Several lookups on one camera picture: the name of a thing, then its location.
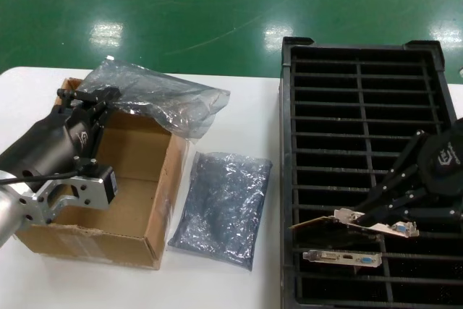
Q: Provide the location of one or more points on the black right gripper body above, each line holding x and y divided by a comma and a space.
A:
445, 164

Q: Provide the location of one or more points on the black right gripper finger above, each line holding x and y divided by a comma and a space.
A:
401, 168
416, 202

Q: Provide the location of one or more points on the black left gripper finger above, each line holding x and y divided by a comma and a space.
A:
98, 131
90, 96

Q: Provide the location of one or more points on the black slotted container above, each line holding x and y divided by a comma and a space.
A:
286, 150

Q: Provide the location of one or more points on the brown cardboard box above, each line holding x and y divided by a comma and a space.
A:
108, 207

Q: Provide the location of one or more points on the flat blue-grey antistatic bag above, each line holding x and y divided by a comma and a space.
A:
220, 215

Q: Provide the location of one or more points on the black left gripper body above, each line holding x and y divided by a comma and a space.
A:
47, 142

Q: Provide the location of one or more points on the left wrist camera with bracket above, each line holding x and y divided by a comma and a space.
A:
90, 189

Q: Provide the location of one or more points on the bagged graphics card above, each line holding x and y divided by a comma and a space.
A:
155, 92

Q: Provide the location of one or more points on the graphics card with silver bracket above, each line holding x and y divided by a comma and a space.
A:
343, 259
376, 228

